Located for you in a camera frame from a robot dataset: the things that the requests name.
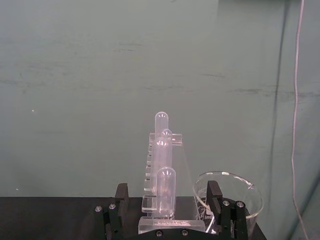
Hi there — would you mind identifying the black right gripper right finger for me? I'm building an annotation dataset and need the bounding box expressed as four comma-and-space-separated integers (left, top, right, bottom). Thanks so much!
207, 180, 250, 240

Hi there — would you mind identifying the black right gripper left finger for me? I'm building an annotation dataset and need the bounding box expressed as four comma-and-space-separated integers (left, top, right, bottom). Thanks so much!
94, 182, 131, 240

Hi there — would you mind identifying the clear glass beaker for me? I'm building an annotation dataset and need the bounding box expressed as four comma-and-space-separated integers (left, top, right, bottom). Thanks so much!
192, 170, 265, 235

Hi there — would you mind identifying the clear acrylic test tube rack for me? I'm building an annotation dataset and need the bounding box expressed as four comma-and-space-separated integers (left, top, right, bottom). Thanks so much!
137, 132, 216, 235

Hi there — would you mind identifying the clear plastic test tube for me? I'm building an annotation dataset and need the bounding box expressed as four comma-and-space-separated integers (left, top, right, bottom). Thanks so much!
160, 128, 173, 141
156, 167, 177, 218
155, 139, 173, 176
154, 111, 171, 142

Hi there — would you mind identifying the thin pale hanging cable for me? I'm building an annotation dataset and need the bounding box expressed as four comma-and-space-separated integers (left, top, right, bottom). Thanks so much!
290, 0, 306, 240

